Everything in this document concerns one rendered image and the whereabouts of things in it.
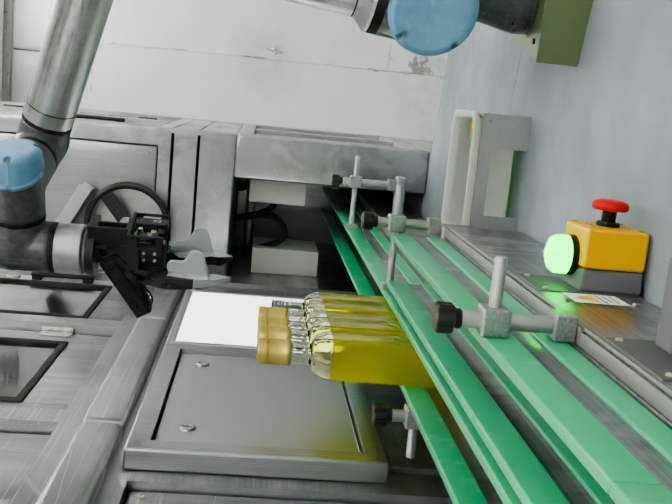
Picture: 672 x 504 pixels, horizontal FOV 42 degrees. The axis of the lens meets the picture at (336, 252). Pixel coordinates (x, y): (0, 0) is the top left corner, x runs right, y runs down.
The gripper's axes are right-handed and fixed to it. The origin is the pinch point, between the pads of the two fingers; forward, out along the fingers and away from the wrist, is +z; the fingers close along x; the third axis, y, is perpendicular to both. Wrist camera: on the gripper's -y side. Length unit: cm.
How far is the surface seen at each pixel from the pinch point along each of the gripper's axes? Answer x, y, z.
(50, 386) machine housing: -0.4, -24.1, -26.7
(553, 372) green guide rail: -58, 29, 29
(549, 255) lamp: -32, 25, 37
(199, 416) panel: -17.7, -13.4, -1.4
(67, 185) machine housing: 85, -32, -43
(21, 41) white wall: 400, -102, -140
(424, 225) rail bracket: 7.2, 6.9, 31.0
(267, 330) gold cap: -15.6, 0.9, 7.1
